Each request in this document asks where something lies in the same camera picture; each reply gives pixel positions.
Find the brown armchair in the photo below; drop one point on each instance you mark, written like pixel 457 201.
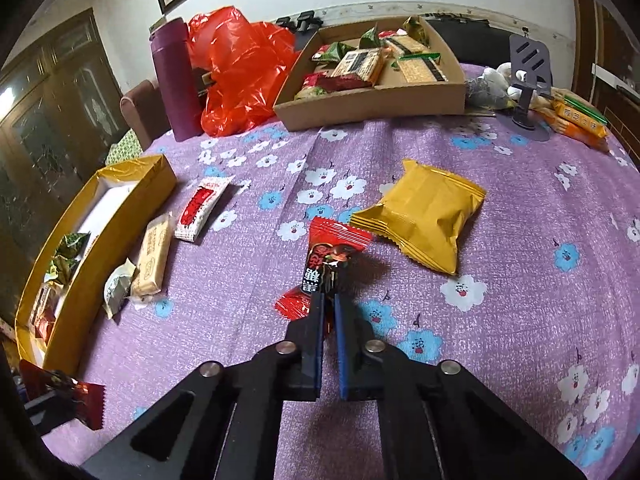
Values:
pixel 143 109

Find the orange snack bars pile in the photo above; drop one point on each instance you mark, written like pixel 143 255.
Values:
pixel 568 114

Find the yellow snack pouch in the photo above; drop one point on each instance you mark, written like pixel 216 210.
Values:
pixel 424 214

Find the white cream candy packet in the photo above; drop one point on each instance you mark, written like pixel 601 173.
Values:
pixel 116 288

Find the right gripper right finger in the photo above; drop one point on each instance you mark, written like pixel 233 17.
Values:
pixel 437 421

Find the white red sachet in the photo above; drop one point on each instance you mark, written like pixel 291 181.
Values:
pixel 197 210

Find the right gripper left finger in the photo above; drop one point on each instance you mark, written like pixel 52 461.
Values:
pixel 221 422

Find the red black candy wrapper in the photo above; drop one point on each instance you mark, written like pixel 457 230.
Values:
pixel 331 245

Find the white crumpled tissue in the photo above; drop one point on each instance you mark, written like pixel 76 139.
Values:
pixel 493 89

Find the black leather sofa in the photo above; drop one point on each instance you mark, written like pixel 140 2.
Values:
pixel 472 41

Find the dark wooden cabinet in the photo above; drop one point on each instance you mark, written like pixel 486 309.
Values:
pixel 59 116

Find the purple thermos bottle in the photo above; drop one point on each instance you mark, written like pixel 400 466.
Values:
pixel 174 74

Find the red plastic bag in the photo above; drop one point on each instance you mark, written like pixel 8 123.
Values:
pixel 248 63

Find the yellow shallow tray box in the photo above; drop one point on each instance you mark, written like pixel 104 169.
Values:
pixel 113 208

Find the tan biscuit packet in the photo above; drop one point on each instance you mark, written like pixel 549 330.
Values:
pixel 153 257

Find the purple floral tablecloth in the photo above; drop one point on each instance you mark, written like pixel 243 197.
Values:
pixel 544 310

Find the black phone stand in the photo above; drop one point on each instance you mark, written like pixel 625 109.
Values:
pixel 531 72

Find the brown cardboard snack box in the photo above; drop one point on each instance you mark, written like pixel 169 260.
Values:
pixel 392 67

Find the dark red snack packet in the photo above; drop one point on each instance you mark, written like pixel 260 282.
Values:
pixel 55 398

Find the green triangular snack packet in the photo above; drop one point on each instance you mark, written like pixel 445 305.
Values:
pixel 66 258

